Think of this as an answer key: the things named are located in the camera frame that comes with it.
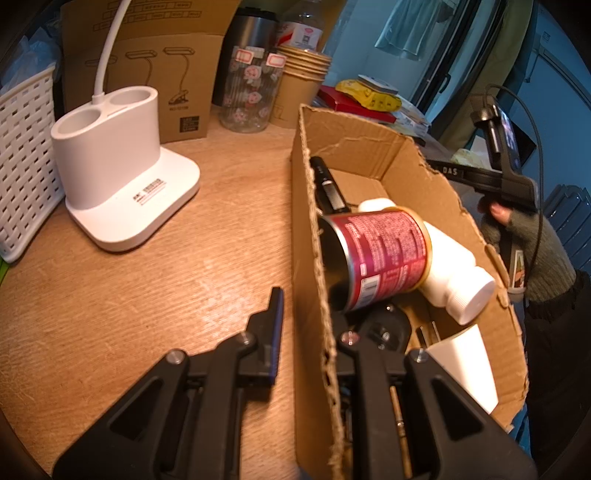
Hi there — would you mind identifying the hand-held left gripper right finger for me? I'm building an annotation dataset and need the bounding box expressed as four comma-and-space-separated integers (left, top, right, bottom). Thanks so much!
336, 329, 539, 480

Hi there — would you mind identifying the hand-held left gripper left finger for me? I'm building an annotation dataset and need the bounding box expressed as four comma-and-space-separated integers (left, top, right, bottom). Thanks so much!
52, 286, 284, 480

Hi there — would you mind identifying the brown strap wristwatch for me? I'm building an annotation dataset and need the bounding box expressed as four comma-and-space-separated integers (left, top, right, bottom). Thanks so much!
389, 385, 414, 478

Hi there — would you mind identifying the white charger plug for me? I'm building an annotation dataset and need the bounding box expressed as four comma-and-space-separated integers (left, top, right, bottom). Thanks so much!
418, 323, 500, 414

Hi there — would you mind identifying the white plastic bottle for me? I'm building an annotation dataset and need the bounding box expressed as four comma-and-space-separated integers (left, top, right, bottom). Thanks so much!
358, 198, 496, 324

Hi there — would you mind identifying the red tin can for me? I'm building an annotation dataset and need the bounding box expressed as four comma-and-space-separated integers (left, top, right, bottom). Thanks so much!
318, 208, 432, 315

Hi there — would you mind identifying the cardboard box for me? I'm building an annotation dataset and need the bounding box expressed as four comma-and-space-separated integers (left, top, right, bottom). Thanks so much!
290, 104, 529, 480

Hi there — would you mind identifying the person's right forearm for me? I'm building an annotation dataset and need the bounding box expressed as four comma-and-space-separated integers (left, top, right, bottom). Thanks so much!
522, 270, 591, 467

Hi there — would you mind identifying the person's right hand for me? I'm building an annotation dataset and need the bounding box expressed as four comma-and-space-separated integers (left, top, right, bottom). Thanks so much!
477, 202, 578, 303

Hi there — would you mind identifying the tissue pack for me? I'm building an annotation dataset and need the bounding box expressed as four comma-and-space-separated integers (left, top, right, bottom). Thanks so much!
450, 148, 490, 169

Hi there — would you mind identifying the grey radiator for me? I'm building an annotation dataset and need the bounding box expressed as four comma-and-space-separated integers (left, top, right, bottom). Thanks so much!
542, 185, 591, 273

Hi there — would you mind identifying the yellow curtain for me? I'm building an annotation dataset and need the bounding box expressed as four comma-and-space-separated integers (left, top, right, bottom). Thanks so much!
438, 0, 536, 153

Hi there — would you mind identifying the white flat device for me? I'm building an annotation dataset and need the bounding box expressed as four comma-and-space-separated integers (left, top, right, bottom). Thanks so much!
358, 74, 398, 93

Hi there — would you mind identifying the yellow wipes packet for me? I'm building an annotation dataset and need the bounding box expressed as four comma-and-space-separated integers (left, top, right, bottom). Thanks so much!
335, 78, 402, 112

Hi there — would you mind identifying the hanging pale garment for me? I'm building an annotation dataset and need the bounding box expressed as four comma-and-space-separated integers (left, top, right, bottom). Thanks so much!
375, 0, 448, 61

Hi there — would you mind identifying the stack of brown paper cups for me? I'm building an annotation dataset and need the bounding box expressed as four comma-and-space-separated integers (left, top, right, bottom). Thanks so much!
270, 45, 333, 130

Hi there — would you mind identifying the white desk lamp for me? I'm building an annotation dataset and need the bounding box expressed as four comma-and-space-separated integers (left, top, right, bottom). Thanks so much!
50, 0, 201, 252

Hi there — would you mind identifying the patterned glass jar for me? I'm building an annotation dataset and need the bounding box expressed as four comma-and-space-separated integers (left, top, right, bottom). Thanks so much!
219, 45, 286, 134

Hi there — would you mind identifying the clear water bottle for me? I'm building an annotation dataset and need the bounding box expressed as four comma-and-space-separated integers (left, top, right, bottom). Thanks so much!
276, 0, 326, 51

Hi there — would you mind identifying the brown lamp carton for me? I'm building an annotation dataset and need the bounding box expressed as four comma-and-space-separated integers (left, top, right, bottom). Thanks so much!
60, 0, 243, 144

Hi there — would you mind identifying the steel thermos flask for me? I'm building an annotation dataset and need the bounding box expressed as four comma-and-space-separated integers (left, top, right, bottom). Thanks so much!
212, 7, 280, 107

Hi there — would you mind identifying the white plastic basket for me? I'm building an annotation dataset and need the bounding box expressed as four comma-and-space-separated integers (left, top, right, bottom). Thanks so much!
0, 65, 65, 264

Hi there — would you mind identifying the clear plastic bag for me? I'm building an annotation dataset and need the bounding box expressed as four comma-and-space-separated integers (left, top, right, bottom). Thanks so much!
0, 25, 63, 93

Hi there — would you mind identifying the black cable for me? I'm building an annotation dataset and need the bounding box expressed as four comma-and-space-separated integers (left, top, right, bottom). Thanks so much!
485, 84, 546, 273

